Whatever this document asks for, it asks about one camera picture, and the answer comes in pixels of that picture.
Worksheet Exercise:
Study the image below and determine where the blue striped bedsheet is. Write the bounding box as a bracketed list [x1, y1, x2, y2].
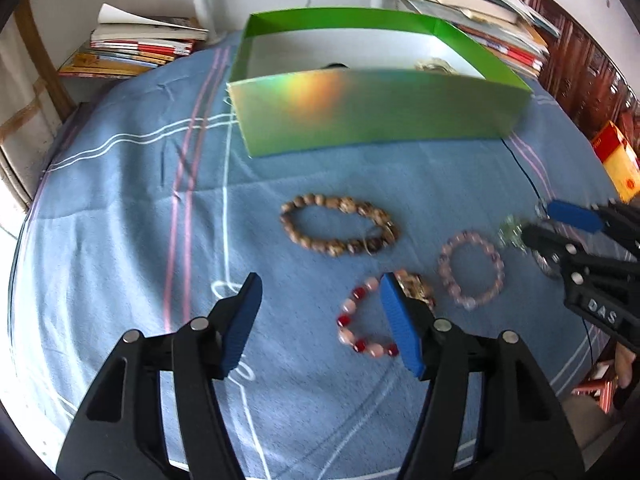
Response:
[10, 30, 621, 480]

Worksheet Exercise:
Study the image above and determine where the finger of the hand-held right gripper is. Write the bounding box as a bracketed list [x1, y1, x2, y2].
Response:
[521, 223, 640, 354]
[546, 199, 640, 257]

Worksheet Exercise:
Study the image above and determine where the green stone pendant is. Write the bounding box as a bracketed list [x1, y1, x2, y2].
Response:
[497, 214, 533, 257]

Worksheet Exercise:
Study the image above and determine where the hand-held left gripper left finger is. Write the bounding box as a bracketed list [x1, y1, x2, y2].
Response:
[55, 272, 264, 480]

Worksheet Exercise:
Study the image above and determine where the red and pink bead bracelet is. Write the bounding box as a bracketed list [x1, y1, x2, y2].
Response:
[336, 269, 437, 358]

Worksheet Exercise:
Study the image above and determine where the brown wooden bead bracelet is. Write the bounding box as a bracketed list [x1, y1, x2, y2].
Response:
[280, 194, 401, 258]

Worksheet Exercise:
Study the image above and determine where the wooden post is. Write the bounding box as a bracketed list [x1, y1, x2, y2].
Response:
[14, 0, 68, 113]

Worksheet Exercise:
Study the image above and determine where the dark wooden cabinet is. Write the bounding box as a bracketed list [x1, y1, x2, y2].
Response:
[485, 0, 640, 151]

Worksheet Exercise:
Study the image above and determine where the silver ring with dark stones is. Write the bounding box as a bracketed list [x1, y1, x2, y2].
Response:
[532, 245, 565, 279]

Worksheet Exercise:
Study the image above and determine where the red and yellow box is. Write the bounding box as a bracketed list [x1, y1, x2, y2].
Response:
[592, 120, 640, 204]

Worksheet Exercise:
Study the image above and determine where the small stack of books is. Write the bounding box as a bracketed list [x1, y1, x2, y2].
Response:
[59, 4, 210, 79]

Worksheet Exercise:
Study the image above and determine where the large stack of books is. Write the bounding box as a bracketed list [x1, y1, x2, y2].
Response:
[360, 0, 551, 79]

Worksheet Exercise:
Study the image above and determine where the person's right hand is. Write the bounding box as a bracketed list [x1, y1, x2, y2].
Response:
[614, 345, 635, 390]

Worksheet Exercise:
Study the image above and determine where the pink crystal bead bracelet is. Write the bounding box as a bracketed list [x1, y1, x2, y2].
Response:
[438, 230, 505, 311]

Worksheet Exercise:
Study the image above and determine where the green cardboard box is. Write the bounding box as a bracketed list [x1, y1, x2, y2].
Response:
[226, 7, 535, 158]

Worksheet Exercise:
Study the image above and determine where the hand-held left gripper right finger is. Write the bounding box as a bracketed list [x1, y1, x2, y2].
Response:
[379, 272, 586, 480]

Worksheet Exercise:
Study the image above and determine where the pale gold jewelry pile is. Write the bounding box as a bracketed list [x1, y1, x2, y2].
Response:
[414, 58, 456, 75]

